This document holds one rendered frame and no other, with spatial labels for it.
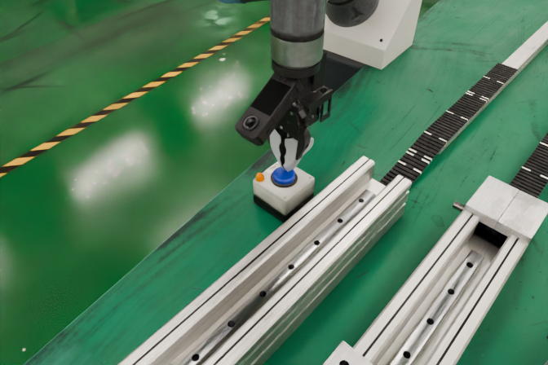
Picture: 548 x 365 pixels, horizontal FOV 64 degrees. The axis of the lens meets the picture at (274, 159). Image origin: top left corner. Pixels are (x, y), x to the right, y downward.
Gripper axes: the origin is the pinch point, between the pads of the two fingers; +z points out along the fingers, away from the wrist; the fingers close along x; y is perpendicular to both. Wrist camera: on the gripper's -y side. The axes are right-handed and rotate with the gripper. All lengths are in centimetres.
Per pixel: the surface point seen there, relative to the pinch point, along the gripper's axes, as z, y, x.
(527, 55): 6, 81, -14
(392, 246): 8.7, 4.8, -20.4
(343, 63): 9, 50, 23
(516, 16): 9, 112, -1
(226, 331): 3.0, -26.1, -13.3
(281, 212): 6.0, -4.0, -3.1
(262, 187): 3.2, -4.0, 1.5
